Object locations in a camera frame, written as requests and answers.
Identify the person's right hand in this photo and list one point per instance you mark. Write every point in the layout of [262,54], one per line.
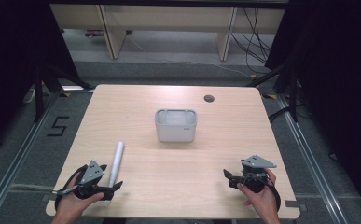
[266,199]

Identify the black metal stand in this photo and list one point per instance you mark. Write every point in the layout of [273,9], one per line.
[38,93]
[293,93]

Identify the white plastic container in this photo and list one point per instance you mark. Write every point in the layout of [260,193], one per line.
[175,129]

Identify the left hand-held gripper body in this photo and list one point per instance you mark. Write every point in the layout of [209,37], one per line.
[91,173]

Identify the grey table grommet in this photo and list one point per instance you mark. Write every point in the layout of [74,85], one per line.
[209,98]

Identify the black curtain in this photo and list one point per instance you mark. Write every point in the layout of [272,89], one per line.
[10,62]
[336,77]

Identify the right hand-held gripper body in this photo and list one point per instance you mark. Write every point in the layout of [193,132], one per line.
[253,174]

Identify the yellow tape piece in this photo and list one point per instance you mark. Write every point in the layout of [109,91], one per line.
[269,96]
[253,76]
[65,94]

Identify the white pen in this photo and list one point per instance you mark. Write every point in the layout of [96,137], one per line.
[116,165]

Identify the person's left hand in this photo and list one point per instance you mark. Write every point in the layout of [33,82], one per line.
[71,202]

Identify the grey metal floor rail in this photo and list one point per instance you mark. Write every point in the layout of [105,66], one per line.
[312,161]
[16,158]

